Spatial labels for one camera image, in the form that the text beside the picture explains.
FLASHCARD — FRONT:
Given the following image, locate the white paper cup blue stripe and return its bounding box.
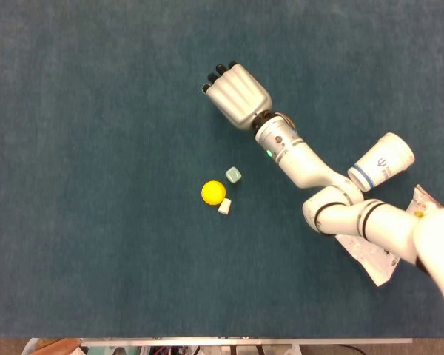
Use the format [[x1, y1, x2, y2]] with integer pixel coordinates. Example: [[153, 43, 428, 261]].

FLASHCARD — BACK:
[[346, 132, 416, 192]]

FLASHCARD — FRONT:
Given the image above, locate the yellow ball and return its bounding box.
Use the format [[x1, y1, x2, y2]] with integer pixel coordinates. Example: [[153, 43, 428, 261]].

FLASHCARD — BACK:
[[201, 180, 227, 206]]

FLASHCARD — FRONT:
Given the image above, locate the small green cube toy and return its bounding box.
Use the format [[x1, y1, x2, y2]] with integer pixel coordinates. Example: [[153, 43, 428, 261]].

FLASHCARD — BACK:
[[224, 166, 243, 185]]

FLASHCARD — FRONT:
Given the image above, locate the teal table cloth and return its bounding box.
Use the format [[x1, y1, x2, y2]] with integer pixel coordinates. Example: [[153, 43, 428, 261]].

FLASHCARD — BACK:
[[0, 0, 444, 339]]

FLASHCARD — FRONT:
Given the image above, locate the aluminium table edge rail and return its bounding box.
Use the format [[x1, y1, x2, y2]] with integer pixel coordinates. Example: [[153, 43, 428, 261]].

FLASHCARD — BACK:
[[81, 337, 414, 347]]

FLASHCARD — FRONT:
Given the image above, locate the white printed snack bag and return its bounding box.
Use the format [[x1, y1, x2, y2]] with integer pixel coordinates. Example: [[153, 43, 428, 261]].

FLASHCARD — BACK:
[[334, 184, 440, 287]]

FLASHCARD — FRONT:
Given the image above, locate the small white bottle cap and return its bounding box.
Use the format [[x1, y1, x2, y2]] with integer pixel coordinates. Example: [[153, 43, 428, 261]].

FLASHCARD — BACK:
[[217, 197, 233, 217]]

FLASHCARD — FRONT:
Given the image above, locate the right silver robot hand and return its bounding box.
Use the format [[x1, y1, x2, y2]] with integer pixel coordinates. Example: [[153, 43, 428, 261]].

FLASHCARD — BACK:
[[201, 61, 273, 132]]

